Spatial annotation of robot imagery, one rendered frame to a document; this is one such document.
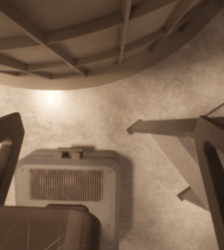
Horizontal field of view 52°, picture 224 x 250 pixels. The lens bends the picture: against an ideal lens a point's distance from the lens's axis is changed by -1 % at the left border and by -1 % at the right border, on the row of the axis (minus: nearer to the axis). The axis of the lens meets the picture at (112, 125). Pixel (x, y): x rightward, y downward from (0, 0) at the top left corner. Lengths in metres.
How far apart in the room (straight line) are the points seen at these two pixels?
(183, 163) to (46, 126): 0.78
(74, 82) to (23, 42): 0.76
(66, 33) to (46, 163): 0.73
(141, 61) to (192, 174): 0.65
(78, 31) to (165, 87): 0.87
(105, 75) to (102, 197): 0.65
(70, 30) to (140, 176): 1.03
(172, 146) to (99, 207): 0.46
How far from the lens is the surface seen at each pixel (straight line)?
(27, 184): 1.22
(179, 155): 1.09
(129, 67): 1.32
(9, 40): 0.61
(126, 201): 1.46
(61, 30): 0.58
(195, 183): 1.15
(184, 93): 1.38
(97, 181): 1.14
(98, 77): 1.31
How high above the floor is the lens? 1.33
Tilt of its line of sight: 83 degrees down
